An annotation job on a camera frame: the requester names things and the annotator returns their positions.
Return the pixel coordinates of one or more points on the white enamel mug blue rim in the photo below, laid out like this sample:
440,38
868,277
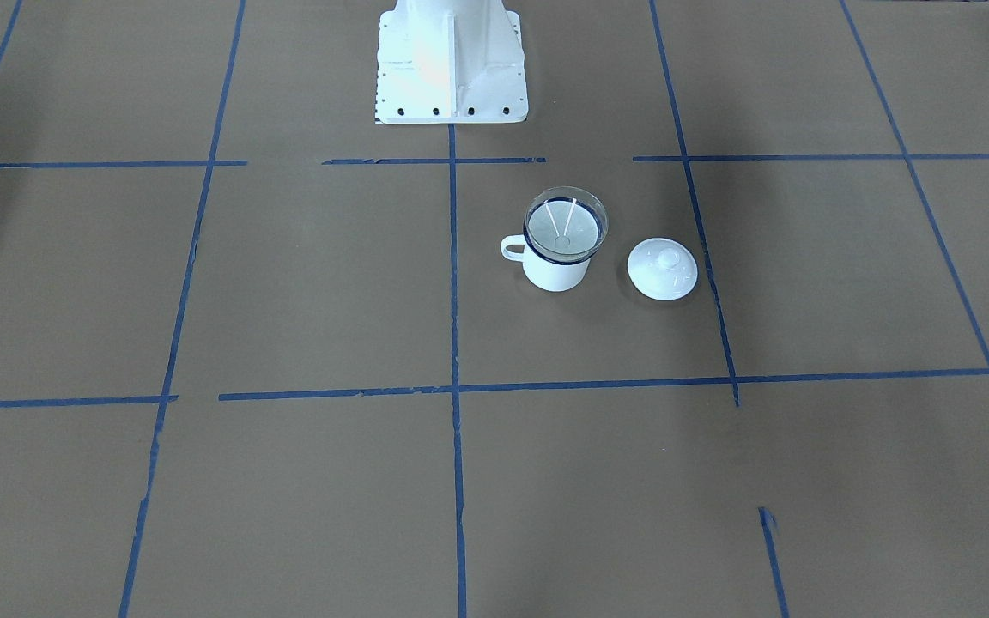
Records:
554,268

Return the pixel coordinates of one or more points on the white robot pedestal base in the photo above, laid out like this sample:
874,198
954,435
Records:
443,62

